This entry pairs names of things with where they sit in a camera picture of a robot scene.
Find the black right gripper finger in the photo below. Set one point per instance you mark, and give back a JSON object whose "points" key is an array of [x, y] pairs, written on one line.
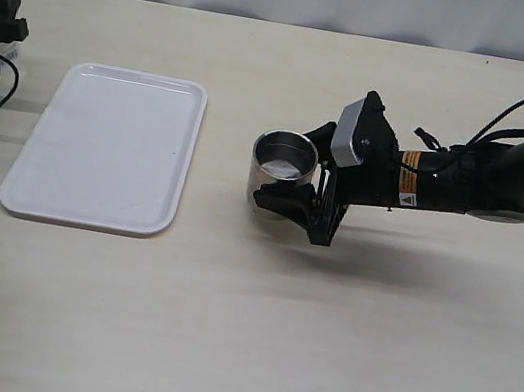
{"points": [[293, 202], [321, 138]]}

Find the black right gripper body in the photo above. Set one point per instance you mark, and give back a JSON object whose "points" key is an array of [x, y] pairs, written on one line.
{"points": [[365, 184]]}

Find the stainless steel cup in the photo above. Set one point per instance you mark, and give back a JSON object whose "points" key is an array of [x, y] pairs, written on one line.
{"points": [[280, 156]]}

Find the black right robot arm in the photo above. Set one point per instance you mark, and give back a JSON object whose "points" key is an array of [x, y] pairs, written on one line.
{"points": [[484, 179]]}

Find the white plastic tray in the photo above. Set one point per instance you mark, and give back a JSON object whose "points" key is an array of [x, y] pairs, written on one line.
{"points": [[110, 152]]}

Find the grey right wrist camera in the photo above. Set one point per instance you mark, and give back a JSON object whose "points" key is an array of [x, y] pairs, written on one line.
{"points": [[342, 146]]}

